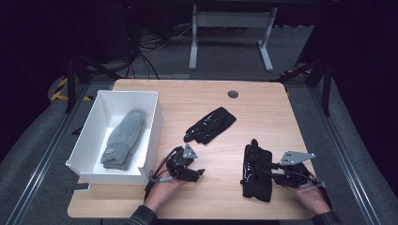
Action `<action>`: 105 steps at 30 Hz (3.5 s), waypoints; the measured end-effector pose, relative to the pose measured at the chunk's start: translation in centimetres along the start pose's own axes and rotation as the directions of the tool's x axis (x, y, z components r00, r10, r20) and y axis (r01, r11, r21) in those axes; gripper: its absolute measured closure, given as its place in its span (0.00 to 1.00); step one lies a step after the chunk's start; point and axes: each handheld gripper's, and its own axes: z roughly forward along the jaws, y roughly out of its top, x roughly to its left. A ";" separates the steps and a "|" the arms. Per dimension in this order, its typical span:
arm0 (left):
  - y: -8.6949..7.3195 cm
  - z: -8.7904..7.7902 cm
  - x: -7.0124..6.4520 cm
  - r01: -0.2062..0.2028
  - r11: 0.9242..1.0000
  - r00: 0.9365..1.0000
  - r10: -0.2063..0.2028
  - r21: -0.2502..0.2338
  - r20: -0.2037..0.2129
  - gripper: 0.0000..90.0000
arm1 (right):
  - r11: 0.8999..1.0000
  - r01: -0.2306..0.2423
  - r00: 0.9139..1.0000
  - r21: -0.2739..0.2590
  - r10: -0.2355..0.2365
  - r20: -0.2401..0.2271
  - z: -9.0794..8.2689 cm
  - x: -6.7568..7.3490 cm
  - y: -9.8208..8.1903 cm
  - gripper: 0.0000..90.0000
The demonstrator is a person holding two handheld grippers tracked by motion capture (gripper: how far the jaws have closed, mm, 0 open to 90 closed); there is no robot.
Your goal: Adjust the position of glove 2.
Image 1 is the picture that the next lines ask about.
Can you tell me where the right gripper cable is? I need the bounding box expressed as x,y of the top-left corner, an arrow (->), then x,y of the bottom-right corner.
298,170 -> 329,189

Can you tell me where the yellow black hazard tape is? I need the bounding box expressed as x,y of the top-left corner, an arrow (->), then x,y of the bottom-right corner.
49,77 -> 94,102

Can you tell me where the white box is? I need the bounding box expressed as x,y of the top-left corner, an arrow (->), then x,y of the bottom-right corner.
65,90 -> 163,187

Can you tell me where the person's right hand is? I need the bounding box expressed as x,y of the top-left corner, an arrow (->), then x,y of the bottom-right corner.
288,183 -> 332,218

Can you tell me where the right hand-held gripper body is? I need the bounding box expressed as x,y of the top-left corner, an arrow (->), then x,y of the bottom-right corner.
270,150 -> 317,189

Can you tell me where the black glove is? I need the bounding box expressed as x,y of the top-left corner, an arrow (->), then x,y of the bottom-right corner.
183,106 -> 237,145
239,139 -> 274,203

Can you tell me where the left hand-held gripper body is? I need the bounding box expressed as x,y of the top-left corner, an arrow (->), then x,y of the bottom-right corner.
165,142 -> 201,183

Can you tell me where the grey knit mitten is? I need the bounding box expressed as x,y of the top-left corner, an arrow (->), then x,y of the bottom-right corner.
99,109 -> 146,172

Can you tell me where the white metal table frame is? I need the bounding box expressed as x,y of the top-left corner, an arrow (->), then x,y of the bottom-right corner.
188,4 -> 279,73

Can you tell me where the left gripper cable grey plug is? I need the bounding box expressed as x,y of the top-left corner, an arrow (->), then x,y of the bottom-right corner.
144,149 -> 177,202

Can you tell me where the black tripod stand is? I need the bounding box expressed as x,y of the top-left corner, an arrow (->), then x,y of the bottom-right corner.
64,55 -> 124,114
271,58 -> 333,117

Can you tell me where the aluminium floor rail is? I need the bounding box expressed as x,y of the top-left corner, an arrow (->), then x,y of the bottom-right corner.
307,86 -> 382,225
5,83 -> 92,225

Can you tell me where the bundle of black floor cables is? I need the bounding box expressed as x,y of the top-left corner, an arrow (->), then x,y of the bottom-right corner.
123,18 -> 195,80

